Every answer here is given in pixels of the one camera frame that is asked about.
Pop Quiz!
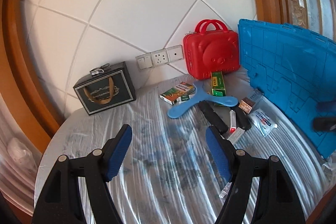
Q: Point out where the blue plastic boomerang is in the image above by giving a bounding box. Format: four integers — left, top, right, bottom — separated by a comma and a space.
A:
167, 80, 239, 119

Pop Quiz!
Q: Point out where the red white long box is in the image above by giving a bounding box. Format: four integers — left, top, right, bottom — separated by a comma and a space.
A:
227, 127, 245, 145

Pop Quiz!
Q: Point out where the small red white box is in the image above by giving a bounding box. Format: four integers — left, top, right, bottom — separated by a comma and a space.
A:
230, 110, 237, 134

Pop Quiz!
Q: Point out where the brown copper small box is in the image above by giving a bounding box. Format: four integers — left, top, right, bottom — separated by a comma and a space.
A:
239, 97, 256, 114

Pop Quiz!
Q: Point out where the black rectangular block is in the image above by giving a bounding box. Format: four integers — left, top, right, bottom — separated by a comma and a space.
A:
233, 105, 252, 131

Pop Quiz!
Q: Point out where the blue white sachet pack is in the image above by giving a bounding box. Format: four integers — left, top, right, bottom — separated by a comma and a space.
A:
248, 109, 277, 137

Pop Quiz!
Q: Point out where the red bear toy suitcase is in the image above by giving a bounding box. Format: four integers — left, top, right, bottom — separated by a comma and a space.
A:
183, 19, 240, 80

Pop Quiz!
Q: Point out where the green medicine box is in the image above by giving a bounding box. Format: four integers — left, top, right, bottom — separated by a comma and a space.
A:
211, 72, 226, 97

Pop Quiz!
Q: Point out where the black cylinder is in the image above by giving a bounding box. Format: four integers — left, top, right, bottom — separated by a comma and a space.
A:
198, 101, 228, 135

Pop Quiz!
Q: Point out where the orange green white carton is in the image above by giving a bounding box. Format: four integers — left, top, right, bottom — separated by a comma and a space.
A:
159, 82, 195, 105

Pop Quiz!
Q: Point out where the red white ointment tube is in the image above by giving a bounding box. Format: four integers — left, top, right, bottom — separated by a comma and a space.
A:
219, 182, 232, 199

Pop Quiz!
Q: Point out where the rolled patterned carpet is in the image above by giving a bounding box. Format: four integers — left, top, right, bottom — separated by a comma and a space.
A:
290, 0, 307, 28

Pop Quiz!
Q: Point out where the blue plastic storage crate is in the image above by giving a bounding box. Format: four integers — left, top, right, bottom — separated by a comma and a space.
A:
238, 19, 335, 159

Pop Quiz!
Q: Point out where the white wall socket panel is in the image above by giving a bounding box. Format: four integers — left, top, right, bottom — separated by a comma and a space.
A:
135, 45, 184, 70

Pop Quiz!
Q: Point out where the black gift box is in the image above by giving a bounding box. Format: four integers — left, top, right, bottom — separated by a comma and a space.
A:
73, 62, 136, 115

